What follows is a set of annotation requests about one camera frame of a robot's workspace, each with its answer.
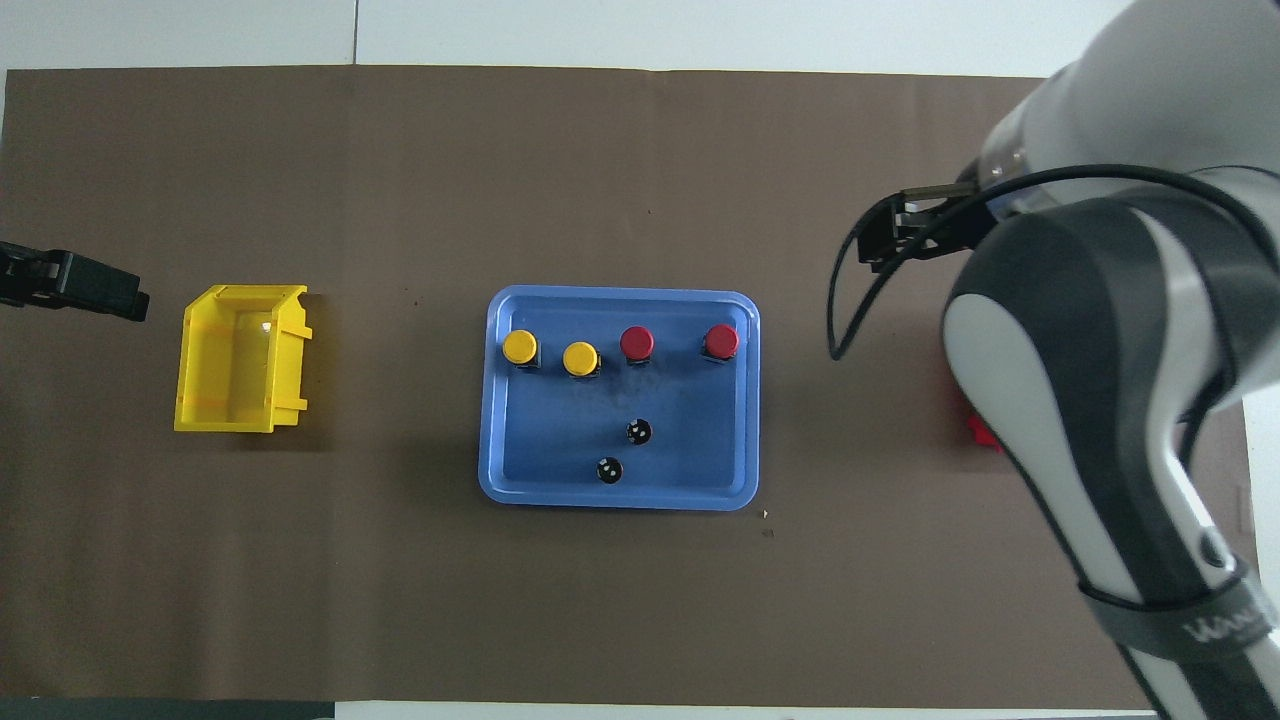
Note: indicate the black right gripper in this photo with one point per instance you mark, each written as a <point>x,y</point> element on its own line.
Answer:
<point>940,225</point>

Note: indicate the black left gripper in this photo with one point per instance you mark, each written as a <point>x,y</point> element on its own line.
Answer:
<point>25,275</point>

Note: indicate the red push button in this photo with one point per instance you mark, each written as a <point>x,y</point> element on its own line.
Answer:
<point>721,341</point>
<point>637,342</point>

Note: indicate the yellow push button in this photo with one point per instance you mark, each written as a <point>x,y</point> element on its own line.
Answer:
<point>580,358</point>
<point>520,347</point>

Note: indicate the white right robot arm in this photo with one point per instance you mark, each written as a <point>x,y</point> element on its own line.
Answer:
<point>1100,300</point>

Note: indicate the yellow plastic bin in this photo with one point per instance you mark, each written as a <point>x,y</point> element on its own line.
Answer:
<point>225,400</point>

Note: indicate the red plastic bin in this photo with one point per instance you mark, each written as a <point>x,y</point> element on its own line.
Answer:
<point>983,428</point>

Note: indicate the small black dotted knob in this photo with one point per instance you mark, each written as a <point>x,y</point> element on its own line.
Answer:
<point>639,432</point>
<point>609,470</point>

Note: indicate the brown paper table mat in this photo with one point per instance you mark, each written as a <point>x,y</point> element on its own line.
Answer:
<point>400,180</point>

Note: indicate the blue plastic tray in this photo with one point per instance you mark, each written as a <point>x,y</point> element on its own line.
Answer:
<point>560,440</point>

